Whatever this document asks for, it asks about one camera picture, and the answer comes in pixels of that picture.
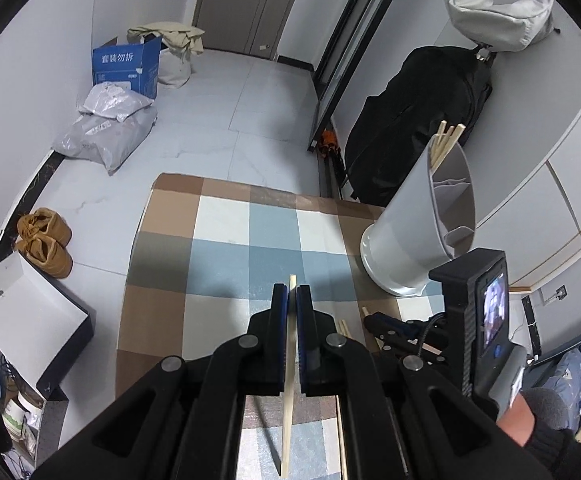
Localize black framed panel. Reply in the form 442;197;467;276
306;0;418;201

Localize white fabric shoulder bag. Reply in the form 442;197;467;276
441;0;556;53

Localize beige cloth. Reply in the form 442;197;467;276
128;21;206;56

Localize checkered table cloth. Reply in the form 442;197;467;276
115;172;453;480

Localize white flat box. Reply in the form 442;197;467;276
0;251;95;401

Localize white plastic parcel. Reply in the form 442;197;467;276
79;81;155;123

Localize white sack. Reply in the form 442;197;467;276
158;47;194;90

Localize bundle of wooden chopsticks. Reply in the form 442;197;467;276
337;306;446;480

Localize grey plastic parcel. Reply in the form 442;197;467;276
52;107;158;176

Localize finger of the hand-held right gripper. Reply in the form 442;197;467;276
365;311;448;361

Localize white cabinet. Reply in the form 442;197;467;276
470;55;581;291

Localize white utensil holder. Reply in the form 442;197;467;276
360;147;477;297

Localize orange and black item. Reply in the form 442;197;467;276
317;129;343;161

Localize blue cardboard box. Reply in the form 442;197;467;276
92;35;164;101

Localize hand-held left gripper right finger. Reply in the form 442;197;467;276
295;284;553;480

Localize black backpack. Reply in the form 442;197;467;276
344;45;493;208

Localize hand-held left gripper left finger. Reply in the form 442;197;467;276
30;282;291;480

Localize pale blue plastic bag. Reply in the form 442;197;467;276
553;349;581;411

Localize grey entrance door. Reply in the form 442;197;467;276
190;0;316;61

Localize person's right hand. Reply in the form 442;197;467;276
495;392;538;448

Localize person's right forearm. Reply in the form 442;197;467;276
520;386;581;480

